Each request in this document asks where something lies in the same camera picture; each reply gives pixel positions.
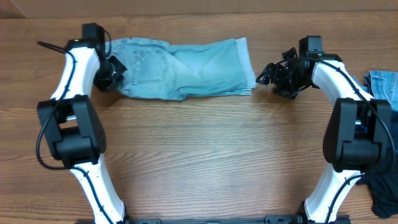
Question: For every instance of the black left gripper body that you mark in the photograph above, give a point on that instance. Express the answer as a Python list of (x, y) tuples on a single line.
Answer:
[(111, 74)]

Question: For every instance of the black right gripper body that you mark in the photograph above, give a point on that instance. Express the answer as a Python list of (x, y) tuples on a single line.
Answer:
[(278, 73)]

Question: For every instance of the light blue denim shorts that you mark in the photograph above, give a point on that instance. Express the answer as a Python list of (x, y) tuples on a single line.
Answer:
[(157, 69)]

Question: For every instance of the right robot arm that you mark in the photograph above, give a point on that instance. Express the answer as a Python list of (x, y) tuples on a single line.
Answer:
[(357, 140)]

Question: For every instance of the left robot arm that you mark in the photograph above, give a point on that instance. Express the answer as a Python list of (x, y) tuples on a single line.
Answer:
[(71, 125)]

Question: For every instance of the blue denim garment pile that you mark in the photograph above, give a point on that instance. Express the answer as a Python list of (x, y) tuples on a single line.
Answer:
[(382, 85)]

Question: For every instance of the black garment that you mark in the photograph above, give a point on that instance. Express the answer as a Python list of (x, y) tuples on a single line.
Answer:
[(383, 189)]

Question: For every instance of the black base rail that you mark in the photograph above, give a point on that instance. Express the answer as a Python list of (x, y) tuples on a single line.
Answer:
[(211, 220)]

